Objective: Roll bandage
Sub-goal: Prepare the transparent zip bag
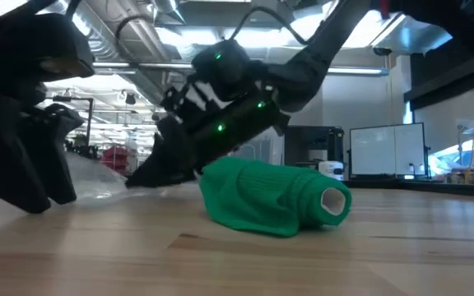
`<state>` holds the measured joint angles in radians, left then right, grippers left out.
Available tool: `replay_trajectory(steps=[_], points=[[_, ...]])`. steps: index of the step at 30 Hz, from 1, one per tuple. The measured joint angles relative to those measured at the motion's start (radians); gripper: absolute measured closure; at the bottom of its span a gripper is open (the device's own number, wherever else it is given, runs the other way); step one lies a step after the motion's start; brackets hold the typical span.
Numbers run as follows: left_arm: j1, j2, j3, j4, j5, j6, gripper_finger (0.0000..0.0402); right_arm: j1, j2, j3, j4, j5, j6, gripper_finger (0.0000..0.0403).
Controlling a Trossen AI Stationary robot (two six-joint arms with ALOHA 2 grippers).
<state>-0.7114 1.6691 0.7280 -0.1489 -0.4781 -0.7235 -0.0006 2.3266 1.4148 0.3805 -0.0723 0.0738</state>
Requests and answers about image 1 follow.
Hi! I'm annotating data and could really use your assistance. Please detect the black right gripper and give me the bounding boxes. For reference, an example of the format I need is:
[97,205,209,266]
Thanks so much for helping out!
[124,81,292,189]

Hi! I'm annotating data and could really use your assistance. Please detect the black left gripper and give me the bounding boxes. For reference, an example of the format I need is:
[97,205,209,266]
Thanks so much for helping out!
[0,77,86,215]

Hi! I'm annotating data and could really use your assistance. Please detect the clear plastic zip bag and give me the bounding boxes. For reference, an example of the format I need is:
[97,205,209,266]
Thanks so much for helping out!
[66,150,205,199]

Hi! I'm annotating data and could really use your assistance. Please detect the green elastic bandage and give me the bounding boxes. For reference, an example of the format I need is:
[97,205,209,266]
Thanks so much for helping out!
[198,156,353,239]

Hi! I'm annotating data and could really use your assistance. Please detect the red storage bin rack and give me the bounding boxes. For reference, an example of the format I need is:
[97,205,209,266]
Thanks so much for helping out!
[100,145,131,175]

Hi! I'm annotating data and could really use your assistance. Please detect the black background robot rig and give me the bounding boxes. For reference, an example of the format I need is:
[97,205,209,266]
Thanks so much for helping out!
[51,93,100,160]

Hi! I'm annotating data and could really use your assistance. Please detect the white bucket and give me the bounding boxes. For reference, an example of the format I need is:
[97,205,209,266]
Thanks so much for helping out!
[318,160,346,181]

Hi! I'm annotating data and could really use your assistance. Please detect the whiteboard on stand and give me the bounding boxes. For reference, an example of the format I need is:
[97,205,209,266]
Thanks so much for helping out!
[348,122,431,179]

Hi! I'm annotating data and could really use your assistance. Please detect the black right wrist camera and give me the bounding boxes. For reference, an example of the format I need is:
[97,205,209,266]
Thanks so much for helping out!
[190,38,256,104]

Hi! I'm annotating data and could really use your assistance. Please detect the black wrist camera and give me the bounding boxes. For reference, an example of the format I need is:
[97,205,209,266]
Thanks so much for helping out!
[190,38,256,104]
[0,10,96,83]

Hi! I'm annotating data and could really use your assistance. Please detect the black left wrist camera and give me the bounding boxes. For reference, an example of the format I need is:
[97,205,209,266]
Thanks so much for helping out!
[0,10,96,83]

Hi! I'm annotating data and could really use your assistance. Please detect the black 3D printer enclosure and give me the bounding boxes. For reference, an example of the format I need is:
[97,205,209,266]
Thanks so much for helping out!
[284,125,346,169]

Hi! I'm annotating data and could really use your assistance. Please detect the black right camera cable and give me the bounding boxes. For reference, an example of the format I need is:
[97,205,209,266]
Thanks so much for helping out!
[234,5,309,47]

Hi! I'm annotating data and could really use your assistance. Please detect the black aluminium table frame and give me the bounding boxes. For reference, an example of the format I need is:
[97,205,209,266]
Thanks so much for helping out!
[342,177,474,200]

